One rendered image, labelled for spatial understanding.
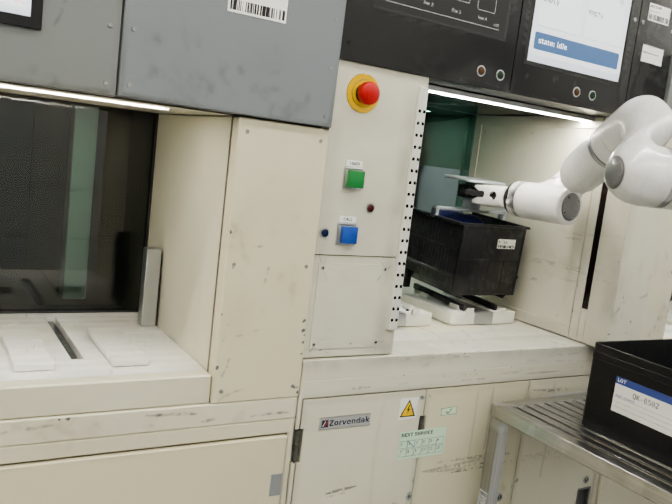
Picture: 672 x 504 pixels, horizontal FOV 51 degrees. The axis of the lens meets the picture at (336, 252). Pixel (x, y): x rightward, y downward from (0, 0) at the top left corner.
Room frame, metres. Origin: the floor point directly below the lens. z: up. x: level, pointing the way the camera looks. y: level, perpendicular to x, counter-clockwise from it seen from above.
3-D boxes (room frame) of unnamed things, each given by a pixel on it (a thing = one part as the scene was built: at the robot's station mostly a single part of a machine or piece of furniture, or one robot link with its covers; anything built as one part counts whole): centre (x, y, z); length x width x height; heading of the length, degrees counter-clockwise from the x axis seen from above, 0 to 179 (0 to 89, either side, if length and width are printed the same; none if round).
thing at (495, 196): (1.73, -0.38, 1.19); 0.11 x 0.10 x 0.07; 34
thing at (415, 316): (1.67, -0.10, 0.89); 0.22 x 0.21 x 0.04; 32
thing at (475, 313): (1.81, -0.33, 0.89); 0.22 x 0.21 x 0.04; 32
